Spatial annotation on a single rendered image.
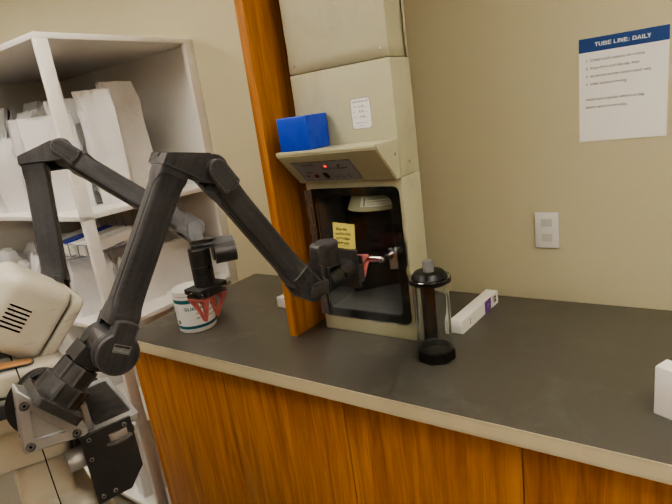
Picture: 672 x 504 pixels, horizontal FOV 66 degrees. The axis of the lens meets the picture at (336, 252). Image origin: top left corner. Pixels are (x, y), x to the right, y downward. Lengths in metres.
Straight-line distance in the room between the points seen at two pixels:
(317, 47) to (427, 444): 1.05
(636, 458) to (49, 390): 1.03
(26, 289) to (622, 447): 1.14
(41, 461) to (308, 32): 1.18
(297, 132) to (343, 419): 0.76
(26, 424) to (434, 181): 1.35
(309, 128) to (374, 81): 0.20
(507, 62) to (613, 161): 0.42
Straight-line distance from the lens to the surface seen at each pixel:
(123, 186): 1.46
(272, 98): 1.54
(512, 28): 1.70
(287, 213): 1.55
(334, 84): 1.45
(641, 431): 1.18
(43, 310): 1.13
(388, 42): 1.37
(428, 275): 1.29
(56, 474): 1.29
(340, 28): 1.44
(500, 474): 1.27
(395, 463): 1.39
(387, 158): 1.31
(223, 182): 1.02
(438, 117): 1.78
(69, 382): 1.02
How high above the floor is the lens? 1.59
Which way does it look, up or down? 15 degrees down
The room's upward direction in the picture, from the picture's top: 8 degrees counter-clockwise
